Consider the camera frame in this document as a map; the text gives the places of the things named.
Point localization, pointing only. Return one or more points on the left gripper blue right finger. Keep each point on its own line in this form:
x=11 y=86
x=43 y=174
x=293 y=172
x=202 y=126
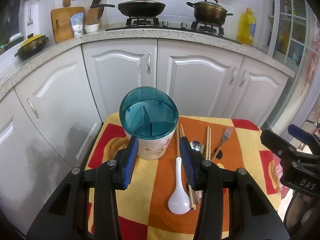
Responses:
x=189 y=162

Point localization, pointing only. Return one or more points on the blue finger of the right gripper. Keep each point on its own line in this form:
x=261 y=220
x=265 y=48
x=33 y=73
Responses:
x=299 y=134

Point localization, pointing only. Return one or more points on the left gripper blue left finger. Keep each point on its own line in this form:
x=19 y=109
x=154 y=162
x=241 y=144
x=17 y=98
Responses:
x=129 y=160

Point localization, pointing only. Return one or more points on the wooden chopstick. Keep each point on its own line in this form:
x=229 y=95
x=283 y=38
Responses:
x=177 y=141
x=181 y=130
x=207 y=142
x=191 y=197

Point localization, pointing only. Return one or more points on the white ceramic soup spoon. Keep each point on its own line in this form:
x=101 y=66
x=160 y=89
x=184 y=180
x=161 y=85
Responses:
x=179 y=202

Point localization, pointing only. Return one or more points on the metal spoon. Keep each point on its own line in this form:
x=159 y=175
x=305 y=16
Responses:
x=196 y=146

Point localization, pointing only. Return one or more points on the teal-lidded floral utensil holder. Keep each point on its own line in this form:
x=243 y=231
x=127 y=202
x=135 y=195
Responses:
x=150 y=115

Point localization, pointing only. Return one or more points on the orange yellow red tablecloth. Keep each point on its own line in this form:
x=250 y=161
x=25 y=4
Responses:
x=143 y=206

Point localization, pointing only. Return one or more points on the black gas stove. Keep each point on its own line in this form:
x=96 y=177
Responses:
x=154 y=23

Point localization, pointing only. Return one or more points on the yellow cooking oil bottle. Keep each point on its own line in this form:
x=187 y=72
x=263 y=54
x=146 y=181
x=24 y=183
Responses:
x=246 y=27

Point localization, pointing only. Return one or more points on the bronze stockpot with lid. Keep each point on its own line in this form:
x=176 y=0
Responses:
x=209 y=12

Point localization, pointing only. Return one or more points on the small white bowl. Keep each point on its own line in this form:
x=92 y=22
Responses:
x=90 y=28

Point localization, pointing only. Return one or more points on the black wok with lid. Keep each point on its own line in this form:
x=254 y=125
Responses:
x=137 y=8

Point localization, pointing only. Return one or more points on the wooden cutting board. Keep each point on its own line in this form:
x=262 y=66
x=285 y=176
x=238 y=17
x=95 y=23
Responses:
x=61 y=22

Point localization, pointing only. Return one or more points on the wooden knife block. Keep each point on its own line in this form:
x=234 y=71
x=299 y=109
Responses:
x=93 y=15

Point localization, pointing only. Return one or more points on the white plastic pouch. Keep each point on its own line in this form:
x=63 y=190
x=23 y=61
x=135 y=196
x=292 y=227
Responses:
x=77 y=24

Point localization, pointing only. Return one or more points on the yellow-lidded black casserole pot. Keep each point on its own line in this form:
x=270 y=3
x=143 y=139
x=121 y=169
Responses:
x=33 y=45

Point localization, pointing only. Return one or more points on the wooden-handled metal fork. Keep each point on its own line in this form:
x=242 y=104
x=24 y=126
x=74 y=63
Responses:
x=225 y=136

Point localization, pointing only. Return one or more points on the silver cabinet door handle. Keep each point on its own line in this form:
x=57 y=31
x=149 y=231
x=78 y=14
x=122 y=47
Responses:
x=33 y=108
x=244 y=78
x=149 y=59
x=234 y=73

